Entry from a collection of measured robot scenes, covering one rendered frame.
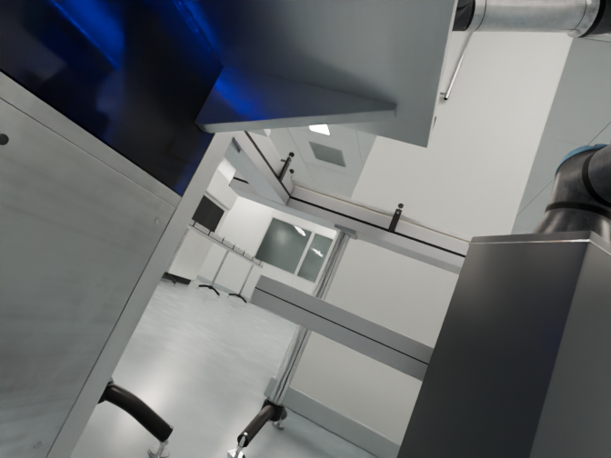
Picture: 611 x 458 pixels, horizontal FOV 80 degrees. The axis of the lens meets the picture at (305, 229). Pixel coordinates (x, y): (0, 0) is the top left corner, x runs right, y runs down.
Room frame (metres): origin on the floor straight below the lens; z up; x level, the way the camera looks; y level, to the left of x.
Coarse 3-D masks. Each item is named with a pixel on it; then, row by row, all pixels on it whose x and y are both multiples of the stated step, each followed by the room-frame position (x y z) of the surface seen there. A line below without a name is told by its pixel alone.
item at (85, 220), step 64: (0, 128) 0.40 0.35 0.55; (64, 128) 0.45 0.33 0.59; (0, 192) 0.43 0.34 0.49; (64, 192) 0.49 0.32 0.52; (128, 192) 0.59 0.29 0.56; (0, 256) 0.47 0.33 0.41; (64, 256) 0.54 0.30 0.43; (128, 256) 0.65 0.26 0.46; (0, 320) 0.51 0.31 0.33; (64, 320) 0.60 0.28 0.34; (0, 384) 0.55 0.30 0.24; (64, 384) 0.66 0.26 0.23; (0, 448) 0.61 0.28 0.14
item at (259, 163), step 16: (240, 144) 0.99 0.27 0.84; (256, 144) 1.06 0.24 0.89; (272, 144) 1.19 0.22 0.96; (240, 160) 1.12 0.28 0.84; (256, 160) 1.10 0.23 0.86; (272, 160) 1.19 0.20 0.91; (288, 160) 1.27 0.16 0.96; (256, 176) 1.22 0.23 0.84; (272, 176) 1.24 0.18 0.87; (288, 176) 1.36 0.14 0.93; (256, 192) 1.44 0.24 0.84; (272, 192) 1.33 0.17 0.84; (288, 192) 1.41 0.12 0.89
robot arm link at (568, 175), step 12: (588, 144) 0.64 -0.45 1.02; (600, 144) 0.62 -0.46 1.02; (564, 156) 0.68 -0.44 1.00; (576, 156) 0.65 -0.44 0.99; (588, 156) 0.61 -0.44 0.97; (564, 168) 0.67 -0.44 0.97; (576, 168) 0.63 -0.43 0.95; (564, 180) 0.66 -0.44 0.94; (576, 180) 0.63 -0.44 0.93; (588, 180) 0.60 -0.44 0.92; (552, 192) 0.69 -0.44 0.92; (564, 192) 0.65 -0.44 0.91; (576, 192) 0.63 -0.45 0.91; (588, 192) 0.61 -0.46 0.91; (600, 204) 0.61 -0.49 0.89
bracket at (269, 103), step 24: (240, 72) 0.63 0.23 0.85; (216, 96) 0.63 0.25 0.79; (240, 96) 0.62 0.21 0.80; (264, 96) 0.60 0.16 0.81; (288, 96) 0.59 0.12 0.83; (312, 96) 0.58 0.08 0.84; (336, 96) 0.56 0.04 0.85; (360, 96) 0.55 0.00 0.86; (216, 120) 0.62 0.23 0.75; (240, 120) 0.61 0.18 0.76; (264, 120) 0.60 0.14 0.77; (288, 120) 0.59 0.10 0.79; (312, 120) 0.58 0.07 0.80; (336, 120) 0.58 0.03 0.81; (360, 120) 0.57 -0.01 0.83; (384, 120) 0.56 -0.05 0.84
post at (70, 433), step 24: (216, 144) 0.72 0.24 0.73; (216, 168) 0.76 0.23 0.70; (192, 192) 0.72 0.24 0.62; (192, 216) 0.76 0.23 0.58; (168, 240) 0.73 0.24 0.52; (144, 288) 0.73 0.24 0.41; (120, 336) 0.73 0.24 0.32; (96, 360) 0.71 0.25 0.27; (96, 384) 0.73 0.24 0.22; (72, 408) 0.71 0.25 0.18; (72, 432) 0.73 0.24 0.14; (48, 456) 0.71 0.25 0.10
